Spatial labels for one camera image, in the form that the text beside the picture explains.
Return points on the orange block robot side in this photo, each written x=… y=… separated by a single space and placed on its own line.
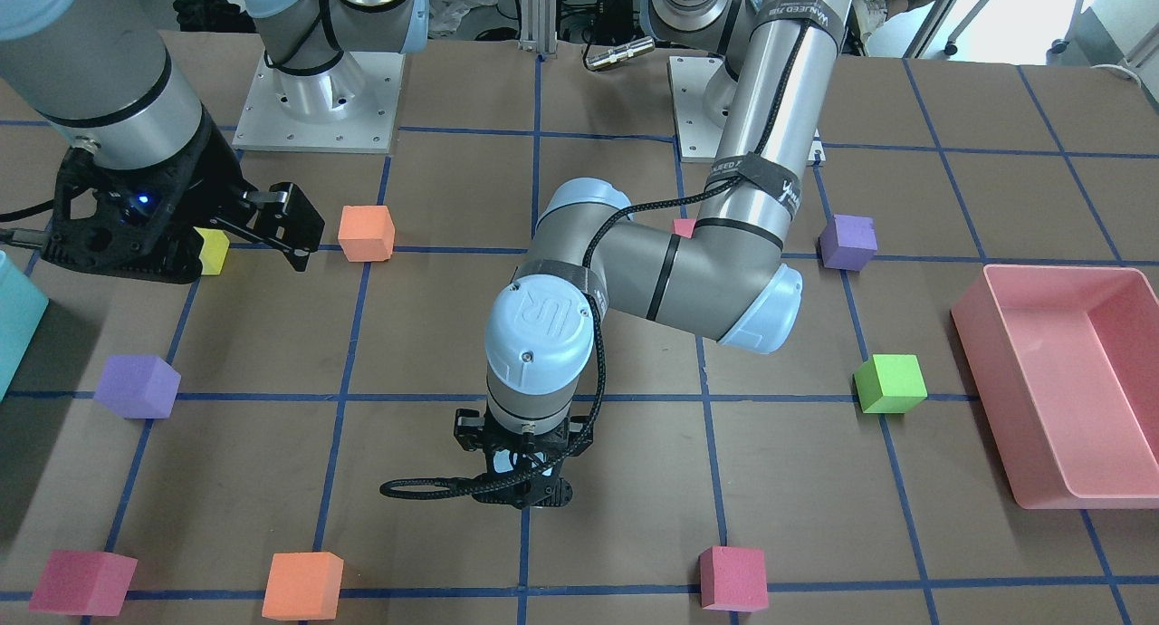
x=366 y=234

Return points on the yellow foam block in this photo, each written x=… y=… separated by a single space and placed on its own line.
x=214 y=250

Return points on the far purple foam block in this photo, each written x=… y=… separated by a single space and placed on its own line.
x=138 y=386

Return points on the purple foam block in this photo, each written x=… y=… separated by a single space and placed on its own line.
x=848 y=242
x=138 y=386

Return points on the orange block table side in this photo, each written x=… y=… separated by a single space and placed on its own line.
x=303 y=586

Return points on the pink block robot side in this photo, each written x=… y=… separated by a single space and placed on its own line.
x=683 y=227

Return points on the pink block table side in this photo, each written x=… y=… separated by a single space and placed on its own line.
x=734 y=579

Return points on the far pink foam block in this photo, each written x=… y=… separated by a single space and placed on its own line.
x=83 y=583

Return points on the green foam block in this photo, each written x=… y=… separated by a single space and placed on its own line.
x=890 y=384

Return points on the near purple foam block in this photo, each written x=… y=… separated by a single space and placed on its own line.
x=848 y=242

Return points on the pink plastic tray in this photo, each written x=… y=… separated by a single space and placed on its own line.
x=1065 y=359

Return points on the aluminium frame post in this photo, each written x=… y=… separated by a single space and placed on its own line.
x=538 y=27

